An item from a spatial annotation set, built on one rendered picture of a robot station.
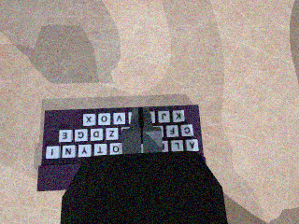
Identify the dark purple keyboard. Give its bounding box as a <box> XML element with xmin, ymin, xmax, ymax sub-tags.
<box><xmin>36</xmin><ymin>105</ymin><xmax>206</xmax><ymax>191</ymax></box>

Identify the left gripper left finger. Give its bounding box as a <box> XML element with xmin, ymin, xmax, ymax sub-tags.
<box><xmin>121</xmin><ymin>107</ymin><xmax>142</xmax><ymax>154</ymax></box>

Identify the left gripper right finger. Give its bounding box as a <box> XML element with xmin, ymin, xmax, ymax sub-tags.
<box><xmin>141</xmin><ymin>107</ymin><xmax>162</xmax><ymax>153</ymax></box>

